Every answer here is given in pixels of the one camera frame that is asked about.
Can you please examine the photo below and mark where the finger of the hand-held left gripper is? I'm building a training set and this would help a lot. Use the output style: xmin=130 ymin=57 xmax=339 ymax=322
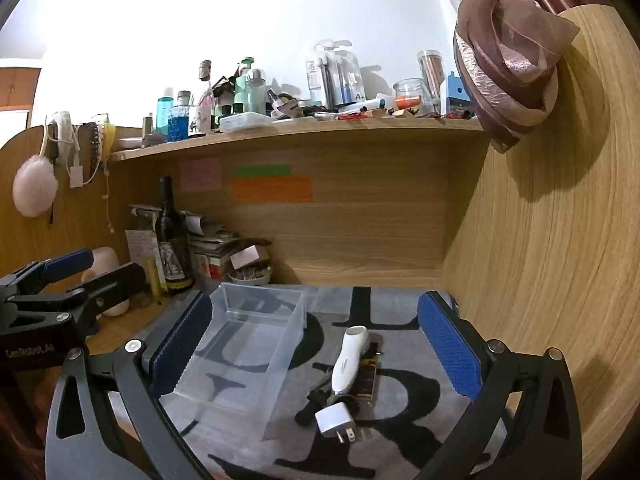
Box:
xmin=7 ymin=262 xmax=150 ymax=342
xmin=0 ymin=248 xmax=96 ymax=305

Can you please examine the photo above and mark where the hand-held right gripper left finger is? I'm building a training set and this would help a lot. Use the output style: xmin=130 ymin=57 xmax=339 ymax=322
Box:
xmin=45 ymin=290 xmax=226 ymax=480

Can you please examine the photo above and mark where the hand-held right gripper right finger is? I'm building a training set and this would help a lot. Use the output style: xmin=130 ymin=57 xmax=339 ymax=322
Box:
xmin=416 ymin=290 xmax=584 ymax=480

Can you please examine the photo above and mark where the clear plastic storage box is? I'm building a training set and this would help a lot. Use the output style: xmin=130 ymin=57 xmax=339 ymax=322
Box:
xmin=160 ymin=282 xmax=308 ymax=442

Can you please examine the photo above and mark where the white handheld electric device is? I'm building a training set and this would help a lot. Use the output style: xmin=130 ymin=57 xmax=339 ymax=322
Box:
xmin=329 ymin=326 xmax=372 ymax=396

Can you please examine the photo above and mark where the white plug adapter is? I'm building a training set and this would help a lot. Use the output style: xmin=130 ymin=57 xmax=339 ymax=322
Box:
xmin=315 ymin=402 xmax=359 ymax=445

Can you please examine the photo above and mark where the pale pink cylinder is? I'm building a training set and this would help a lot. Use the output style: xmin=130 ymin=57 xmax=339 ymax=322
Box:
xmin=81 ymin=247 xmax=134 ymax=317

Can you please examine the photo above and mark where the white paper note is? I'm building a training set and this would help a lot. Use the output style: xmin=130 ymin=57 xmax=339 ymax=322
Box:
xmin=124 ymin=229 xmax=159 ymax=282

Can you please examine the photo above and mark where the dark wine bottle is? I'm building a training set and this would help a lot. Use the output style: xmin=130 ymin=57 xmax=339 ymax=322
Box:
xmin=154 ymin=176 xmax=195 ymax=295

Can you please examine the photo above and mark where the red box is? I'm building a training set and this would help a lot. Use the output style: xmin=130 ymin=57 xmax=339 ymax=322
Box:
xmin=192 ymin=255 xmax=224 ymax=281

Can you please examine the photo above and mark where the white bowl of clips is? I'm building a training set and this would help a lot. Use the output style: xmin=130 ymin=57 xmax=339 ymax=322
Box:
xmin=228 ymin=265 xmax=274 ymax=285

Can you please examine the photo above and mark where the rolled paper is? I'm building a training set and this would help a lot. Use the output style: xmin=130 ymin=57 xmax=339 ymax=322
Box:
xmin=179 ymin=211 xmax=207 ymax=237

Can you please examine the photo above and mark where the stack of books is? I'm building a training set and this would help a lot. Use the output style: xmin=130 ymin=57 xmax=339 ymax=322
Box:
xmin=187 ymin=220 xmax=242 ymax=282

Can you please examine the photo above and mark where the small white box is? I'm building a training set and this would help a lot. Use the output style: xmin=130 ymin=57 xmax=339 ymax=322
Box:
xmin=229 ymin=244 xmax=271 ymax=269

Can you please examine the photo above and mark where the pink sticky note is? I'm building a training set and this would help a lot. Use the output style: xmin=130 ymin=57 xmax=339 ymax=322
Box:
xmin=180 ymin=157 xmax=223 ymax=191

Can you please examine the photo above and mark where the grey mat with black letters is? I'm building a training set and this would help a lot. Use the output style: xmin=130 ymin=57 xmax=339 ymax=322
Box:
xmin=100 ymin=284 xmax=511 ymax=480

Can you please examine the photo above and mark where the blue textured glass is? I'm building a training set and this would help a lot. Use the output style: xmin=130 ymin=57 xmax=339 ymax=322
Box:
xmin=167 ymin=105 xmax=190 ymax=142

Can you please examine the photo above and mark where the tall blue liquid bottle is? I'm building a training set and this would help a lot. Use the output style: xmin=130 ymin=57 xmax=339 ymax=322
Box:
xmin=155 ymin=88 xmax=175 ymax=136

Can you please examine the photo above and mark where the orange sticky note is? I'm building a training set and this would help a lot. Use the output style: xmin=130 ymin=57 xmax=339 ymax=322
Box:
xmin=231 ymin=175 xmax=314 ymax=205

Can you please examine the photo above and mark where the green sticky note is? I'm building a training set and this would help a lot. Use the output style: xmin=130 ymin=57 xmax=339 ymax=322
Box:
xmin=233 ymin=164 xmax=291 ymax=179

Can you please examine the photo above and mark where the clear lidded plastic case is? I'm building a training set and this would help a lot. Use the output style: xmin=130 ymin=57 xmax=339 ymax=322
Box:
xmin=218 ymin=112 xmax=273 ymax=134

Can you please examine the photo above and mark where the mint green bottle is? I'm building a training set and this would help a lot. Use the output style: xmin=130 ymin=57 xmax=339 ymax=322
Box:
xmin=234 ymin=57 xmax=256 ymax=116

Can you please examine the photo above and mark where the clear bottle silver cap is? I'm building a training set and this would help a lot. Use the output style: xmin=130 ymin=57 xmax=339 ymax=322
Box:
xmin=246 ymin=68 xmax=267 ymax=116

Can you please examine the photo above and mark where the wooden shelf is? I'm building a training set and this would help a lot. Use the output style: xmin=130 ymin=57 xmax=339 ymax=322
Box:
xmin=108 ymin=118 xmax=489 ymax=162

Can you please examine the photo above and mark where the blue box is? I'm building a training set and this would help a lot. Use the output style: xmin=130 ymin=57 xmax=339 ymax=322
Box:
xmin=440 ymin=72 xmax=474 ymax=117

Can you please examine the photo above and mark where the glass jar orange label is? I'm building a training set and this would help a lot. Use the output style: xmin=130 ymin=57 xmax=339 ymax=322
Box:
xmin=393 ymin=78 xmax=426 ymax=114

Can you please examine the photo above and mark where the white tube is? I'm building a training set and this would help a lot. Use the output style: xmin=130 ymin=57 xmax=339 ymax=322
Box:
xmin=340 ymin=94 xmax=397 ymax=115

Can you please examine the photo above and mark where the tall clear jar of sticks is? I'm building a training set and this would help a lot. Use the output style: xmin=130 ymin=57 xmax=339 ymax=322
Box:
xmin=417 ymin=49 xmax=446 ymax=114

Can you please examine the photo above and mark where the packaged toothbrush set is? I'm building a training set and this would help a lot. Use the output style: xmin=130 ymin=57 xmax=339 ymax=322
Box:
xmin=305 ymin=40 xmax=367 ymax=109

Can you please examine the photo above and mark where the beaded string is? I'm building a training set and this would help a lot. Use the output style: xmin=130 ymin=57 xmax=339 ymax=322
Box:
xmin=104 ymin=159 xmax=116 ymax=232

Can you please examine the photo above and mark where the black handled tool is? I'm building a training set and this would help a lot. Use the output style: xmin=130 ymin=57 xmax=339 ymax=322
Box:
xmin=295 ymin=377 xmax=342 ymax=428

